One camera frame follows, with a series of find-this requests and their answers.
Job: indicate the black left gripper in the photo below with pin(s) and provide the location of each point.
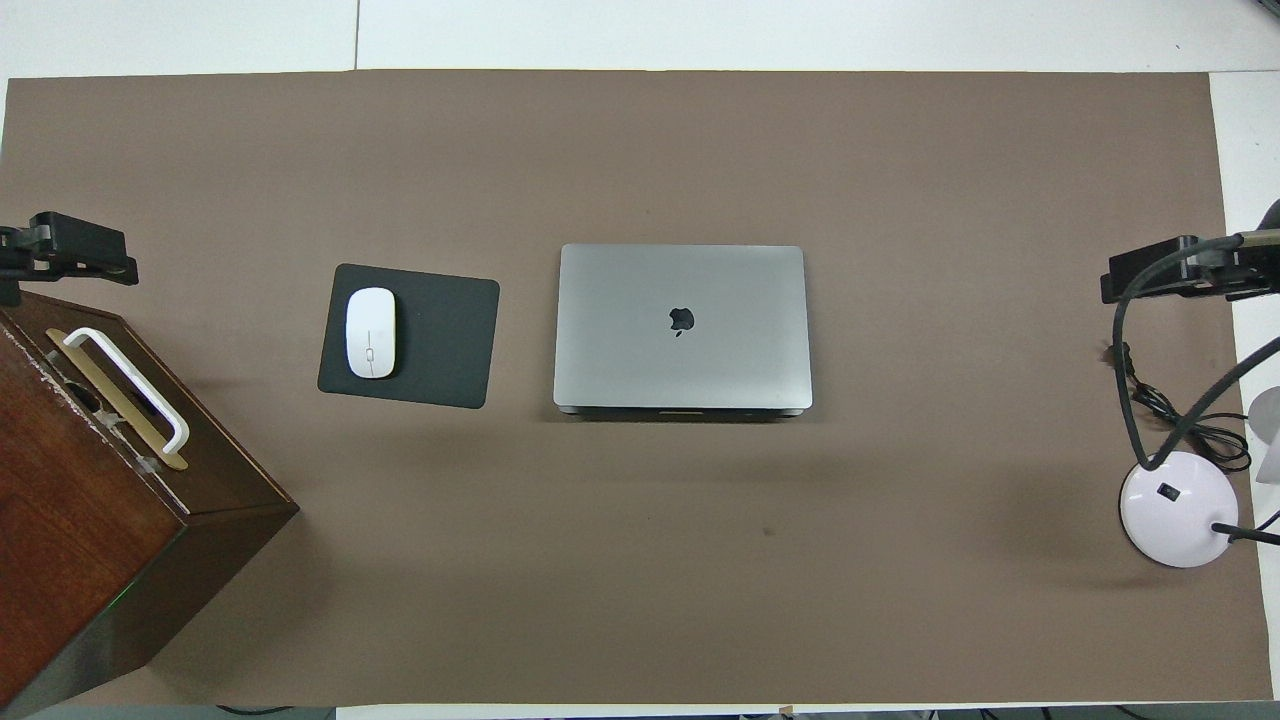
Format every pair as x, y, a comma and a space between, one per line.
14, 262

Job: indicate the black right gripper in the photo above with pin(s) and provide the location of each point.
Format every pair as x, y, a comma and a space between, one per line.
1262, 270

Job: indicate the grey Apple laptop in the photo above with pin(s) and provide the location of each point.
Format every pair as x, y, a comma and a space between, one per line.
620, 330

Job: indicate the gold metal box plate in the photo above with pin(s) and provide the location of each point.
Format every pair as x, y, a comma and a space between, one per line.
118, 402

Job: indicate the white desk lamp base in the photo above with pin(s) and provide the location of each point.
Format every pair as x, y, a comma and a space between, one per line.
1180, 510

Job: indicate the white computer mouse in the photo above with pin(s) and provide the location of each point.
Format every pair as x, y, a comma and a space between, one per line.
370, 330

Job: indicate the dark brown wooden box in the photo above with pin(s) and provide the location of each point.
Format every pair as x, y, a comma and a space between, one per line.
80, 560

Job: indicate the black mouse pad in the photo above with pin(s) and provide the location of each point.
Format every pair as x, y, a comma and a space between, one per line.
445, 340

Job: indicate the brown paper table mat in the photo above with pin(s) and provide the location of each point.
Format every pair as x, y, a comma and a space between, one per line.
640, 150

